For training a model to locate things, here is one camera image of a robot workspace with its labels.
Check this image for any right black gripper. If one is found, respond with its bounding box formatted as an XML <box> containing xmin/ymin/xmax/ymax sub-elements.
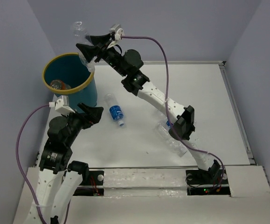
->
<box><xmin>76</xmin><ymin>33</ymin><xmax>127</xmax><ymax>77</ymax></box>

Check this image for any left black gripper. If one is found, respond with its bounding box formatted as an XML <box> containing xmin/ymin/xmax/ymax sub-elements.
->
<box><xmin>62</xmin><ymin>101</ymin><xmax>104</xmax><ymax>145</ymax></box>

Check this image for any clear bottle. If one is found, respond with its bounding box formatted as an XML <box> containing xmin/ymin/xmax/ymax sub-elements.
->
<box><xmin>71</xmin><ymin>21</ymin><xmax>95</xmax><ymax>73</ymax></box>
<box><xmin>155</xmin><ymin>122</ymin><xmax>187</xmax><ymax>157</ymax></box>

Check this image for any long orange bottle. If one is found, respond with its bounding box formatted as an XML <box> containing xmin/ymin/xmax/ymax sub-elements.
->
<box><xmin>49</xmin><ymin>79</ymin><xmax>71</xmax><ymax>90</ymax></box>

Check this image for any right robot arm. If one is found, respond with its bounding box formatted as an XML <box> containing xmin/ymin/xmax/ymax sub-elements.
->
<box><xmin>76</xmin><ymin>33</ymin><xmax>225</xmax><ymax>185</ymax></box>

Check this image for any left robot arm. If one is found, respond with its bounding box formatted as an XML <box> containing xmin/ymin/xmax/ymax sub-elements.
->
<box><xmin>24</xmin><ymin>99</ymin><xmax>104</xmax><ymax>224</ymax></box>

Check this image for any teal bin with yellow rim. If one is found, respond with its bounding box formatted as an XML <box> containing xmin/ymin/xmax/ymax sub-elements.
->
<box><xmin>42</xmin><ymin>53</ymin><xmax>97</xmax><ymax>111</ymax></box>

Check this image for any white foam strip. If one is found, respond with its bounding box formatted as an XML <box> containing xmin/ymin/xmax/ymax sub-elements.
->
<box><xmin>103</xmin><ymin>168</ymin><xmax>187</xmax><ymax>198</ymax></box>

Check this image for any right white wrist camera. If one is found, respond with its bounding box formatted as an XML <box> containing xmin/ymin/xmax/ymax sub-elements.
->
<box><xmin>109</xmin><ymin>24</ymin><xmax>125</xmax><ymax>41</ymax></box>

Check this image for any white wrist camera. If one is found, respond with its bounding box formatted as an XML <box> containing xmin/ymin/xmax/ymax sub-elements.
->
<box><xmin>109</xmin><ymin>24</ymin><xmax>125</xmax><ymax>41</ymax></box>
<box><xmin>48</xmin><ymin>95</ymin><xmax>75</xmax><ymax>116</ymax></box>

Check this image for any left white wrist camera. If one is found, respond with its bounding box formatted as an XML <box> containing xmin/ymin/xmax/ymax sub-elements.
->
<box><xmin>48</xmin><ymin>95</ymin><xmax>75</xmax><ymax>116</ymax></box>

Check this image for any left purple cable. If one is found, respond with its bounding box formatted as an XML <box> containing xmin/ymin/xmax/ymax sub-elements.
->
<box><xmin>16</xmin><ymin>104</ymin><xmax>54</xmax><ymax>224</ymax></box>

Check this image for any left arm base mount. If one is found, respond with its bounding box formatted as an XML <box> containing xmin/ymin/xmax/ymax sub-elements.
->
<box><xmin>73</xmin><ymin>170</ymin><xmax>104</xmax><ymax>196</ymax></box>

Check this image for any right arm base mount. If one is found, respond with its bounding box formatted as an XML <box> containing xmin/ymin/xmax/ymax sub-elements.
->
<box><xmin>185</xmin><ymin>169</ymin><xmax>231</xmax><ymax>196</ymax></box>

